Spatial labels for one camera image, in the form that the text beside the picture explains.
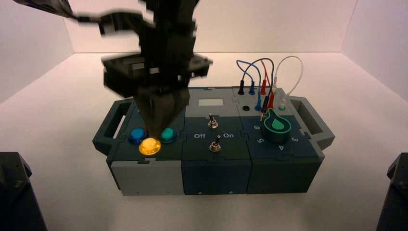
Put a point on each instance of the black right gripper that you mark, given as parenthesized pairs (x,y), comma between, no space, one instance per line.
(165,63)

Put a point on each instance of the yellow round push button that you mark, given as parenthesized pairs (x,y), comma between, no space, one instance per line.
(149,146)

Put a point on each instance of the green round push button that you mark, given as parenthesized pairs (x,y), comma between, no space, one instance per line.
(168,135)

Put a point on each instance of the blue round push button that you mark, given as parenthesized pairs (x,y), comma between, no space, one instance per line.
(136,136)

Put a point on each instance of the small grey display screen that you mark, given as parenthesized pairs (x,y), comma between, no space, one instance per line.
(210,102)

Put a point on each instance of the dark teal grey control box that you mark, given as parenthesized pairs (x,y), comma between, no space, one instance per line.
(153,178)

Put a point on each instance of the black jack socket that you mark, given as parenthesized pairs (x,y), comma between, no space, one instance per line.
(245,108)

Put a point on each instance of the teal green rotary knob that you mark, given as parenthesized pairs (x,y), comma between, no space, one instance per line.
(276,129)

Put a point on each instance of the green jack socket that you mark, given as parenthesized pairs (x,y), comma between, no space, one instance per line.
(282,107)

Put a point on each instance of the metal toggle switch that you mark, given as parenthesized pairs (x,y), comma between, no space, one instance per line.
(212,121)
(215,146)

